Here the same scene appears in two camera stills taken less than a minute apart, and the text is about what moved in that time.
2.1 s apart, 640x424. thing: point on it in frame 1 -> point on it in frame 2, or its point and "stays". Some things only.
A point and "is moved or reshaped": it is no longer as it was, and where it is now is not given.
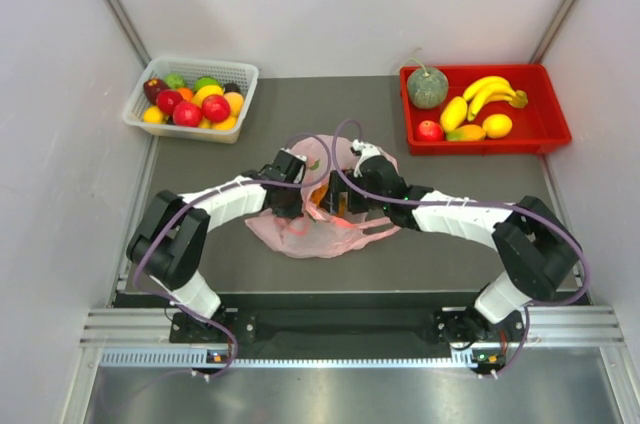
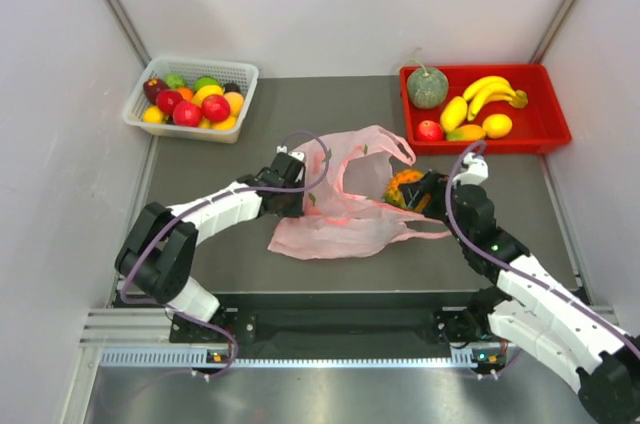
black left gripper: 293,212 stays
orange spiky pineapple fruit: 318,194 is moved or reshaped
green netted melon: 427,89 stays
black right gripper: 333,196 -> 454,186
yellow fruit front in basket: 226,124 stays
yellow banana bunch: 489,89 stays
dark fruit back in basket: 231,87 stays
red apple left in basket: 167,99 stays
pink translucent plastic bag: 319,233 is moved or reshaped
